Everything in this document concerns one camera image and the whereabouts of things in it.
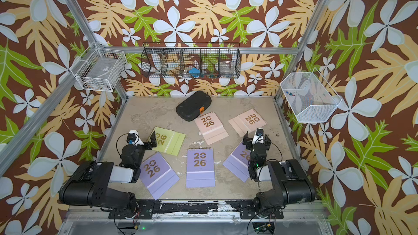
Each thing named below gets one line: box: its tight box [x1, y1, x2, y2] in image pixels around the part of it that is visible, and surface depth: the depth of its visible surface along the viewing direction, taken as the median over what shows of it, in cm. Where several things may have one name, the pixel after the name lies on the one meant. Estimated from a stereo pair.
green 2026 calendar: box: [148, 126, 186, 157], surface depth 98 cm
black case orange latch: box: [175, 90, 212, 122], surface depth 110 cm
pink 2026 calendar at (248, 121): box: [228, 108, 268, 138], surface depth 108 cm
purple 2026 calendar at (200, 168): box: [186, 147, 216, 189], surface depth 88 cm
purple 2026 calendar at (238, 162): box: [222, 142, 251, 183], surface depth 90 cm
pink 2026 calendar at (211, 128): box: [194, 110, 230, 146], surface depth 104 cm
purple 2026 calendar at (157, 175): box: [139, 151, 181, 201], surface depth 86 cm
